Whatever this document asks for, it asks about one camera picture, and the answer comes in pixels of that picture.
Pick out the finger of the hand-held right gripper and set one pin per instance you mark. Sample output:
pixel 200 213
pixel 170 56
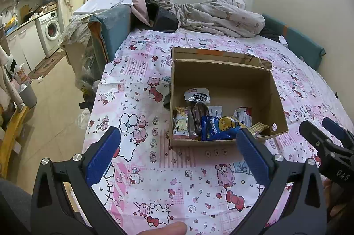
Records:
pixel 314 134
pixel 336 128

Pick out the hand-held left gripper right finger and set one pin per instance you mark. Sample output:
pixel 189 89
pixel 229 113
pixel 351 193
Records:
pixel 253 156

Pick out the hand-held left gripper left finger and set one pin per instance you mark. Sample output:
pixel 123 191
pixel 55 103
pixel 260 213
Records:
pixel 103 156

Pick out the yellow plaid packet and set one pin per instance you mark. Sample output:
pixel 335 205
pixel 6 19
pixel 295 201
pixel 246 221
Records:
pixel 258 128

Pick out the red and white bar packet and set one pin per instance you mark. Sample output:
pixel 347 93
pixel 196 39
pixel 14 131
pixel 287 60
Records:
pixel 243 116

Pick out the blue lion snack packet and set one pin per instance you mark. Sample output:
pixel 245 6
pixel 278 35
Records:
pixel 226 124

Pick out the dark brown clear packet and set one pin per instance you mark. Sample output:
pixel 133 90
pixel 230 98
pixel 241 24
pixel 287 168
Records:
pixel 197 118

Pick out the pale yellow cartoon packet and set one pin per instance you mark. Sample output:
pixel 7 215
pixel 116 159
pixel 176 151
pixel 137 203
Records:
pixel 181 124

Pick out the brown cardboard box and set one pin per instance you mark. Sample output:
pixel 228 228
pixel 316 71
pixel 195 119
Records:
pixel 226 80

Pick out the white black-print packet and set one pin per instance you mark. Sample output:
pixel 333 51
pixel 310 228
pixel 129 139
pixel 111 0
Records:
pixel 196 95

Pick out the person's right hand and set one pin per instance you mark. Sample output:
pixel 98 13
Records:
pixel 330 196

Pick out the person's left hand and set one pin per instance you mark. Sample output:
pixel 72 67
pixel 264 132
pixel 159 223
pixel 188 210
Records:
pixel 166 229

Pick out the clear plastic bag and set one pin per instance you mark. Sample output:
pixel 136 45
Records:
pixel 83 118

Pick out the pink cartoon bed sheet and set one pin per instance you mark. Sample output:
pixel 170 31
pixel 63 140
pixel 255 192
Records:
pixel 138 71

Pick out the yellow stool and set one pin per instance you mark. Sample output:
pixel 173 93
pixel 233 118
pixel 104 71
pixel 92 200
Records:
pixel 12 135

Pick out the grey trash bin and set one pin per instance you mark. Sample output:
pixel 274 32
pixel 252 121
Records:
pixel 27 96

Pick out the small white item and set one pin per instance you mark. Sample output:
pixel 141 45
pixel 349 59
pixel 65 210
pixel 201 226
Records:
pixel 282 41

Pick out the brown doormat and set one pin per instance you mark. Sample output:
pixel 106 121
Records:
pixel 47 65

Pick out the plastic-covered pile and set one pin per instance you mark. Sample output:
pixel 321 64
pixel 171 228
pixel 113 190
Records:
pixel 77 38

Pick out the beige hanging clothes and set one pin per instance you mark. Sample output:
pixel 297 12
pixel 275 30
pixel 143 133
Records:
pixel 7 80

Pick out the white base cabinet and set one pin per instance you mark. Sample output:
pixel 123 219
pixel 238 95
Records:
pixel 25 47

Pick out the white washing machine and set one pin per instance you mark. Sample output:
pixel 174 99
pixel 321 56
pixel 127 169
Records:
pixel 49 30

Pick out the grey floral quilt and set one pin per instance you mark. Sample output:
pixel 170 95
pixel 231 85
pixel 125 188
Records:
pixel 215 13

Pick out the dark cloth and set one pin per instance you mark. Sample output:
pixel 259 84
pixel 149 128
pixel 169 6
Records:
pixel 163 20

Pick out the pink cloth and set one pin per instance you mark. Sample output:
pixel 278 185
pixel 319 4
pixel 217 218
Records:
pixel 139 9

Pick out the white flat board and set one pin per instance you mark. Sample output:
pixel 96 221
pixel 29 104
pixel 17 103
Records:
pixel 102 2

